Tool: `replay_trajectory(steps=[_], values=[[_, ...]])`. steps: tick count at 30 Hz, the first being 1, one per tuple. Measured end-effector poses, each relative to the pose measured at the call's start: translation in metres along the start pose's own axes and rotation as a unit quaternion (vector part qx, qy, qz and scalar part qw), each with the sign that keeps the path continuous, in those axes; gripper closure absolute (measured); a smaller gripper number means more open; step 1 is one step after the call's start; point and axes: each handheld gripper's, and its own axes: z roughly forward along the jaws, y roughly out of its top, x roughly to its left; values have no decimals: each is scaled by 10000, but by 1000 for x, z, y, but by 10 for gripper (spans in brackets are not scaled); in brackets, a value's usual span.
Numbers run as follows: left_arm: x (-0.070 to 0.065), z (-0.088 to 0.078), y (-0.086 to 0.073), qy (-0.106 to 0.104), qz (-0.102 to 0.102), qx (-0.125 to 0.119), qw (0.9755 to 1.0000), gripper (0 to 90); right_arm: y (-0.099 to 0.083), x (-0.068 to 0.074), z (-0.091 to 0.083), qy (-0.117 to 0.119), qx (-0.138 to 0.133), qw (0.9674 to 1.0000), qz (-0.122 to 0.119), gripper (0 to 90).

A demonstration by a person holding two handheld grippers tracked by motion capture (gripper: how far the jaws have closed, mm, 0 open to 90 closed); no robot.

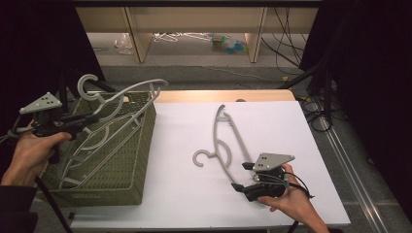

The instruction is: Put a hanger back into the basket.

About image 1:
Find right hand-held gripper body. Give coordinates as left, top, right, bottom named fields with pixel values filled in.
left=245, top=151, right=296, bottom=203

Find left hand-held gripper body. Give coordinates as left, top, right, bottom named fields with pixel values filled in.
left=18, top=91, right=79, bottom=141

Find grey plastic clothes hanger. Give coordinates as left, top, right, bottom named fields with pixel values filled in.
left=191, top=104, right=257, bottom=185
left=59, top=121, right=145, bottom=190
left=77, top=73, right=169, bottom=188

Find green woven basket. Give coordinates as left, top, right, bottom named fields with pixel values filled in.
left=36, top=91, right=157, bottom=209

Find person's right hand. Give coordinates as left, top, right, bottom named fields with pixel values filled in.
left=257, top=163, right=318, bottom=225

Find person's left hand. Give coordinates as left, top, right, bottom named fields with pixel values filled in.
left=0, top=120, right=73, bottom=188

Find black curtain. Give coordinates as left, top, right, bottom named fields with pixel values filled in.
left=299, top=0, right=412, bottom=208
left=0, top=0, right=106, bottom=130

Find clear plastic bag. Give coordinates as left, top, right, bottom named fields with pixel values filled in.
left=114, top=33, right=134, bottom=55

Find black metal stand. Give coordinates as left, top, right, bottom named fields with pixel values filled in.
left=277, top=62, right=334, bottom=117

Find colourful toy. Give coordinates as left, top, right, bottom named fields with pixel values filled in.
left=211, top=34, right=248, bottom=55

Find beige desk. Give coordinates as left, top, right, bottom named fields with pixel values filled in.
left=75, top=6, right=321, bottom=64

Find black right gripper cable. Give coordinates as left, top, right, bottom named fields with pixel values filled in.
left=284, top=172, right=316, bottom=200

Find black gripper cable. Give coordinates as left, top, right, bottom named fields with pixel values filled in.
left=33, top=174, right=73, bottom=233
left=284, top=172, right=316, bottom=200

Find black cable coil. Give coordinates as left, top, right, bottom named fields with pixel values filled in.
left=300, top=96, right=333, bottom=133

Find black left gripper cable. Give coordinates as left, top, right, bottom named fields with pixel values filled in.
left=33, top=174, right=73, bottom=233

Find aluminium floor rail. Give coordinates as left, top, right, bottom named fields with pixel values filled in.
left=318, top=116, right=388, bottom=233

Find white wire hangers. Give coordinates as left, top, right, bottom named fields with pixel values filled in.
left=153, top=31, right=212, bottom=44

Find black hanging cables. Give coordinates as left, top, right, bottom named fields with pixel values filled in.
left=260, top=7, right=307, bottom=70

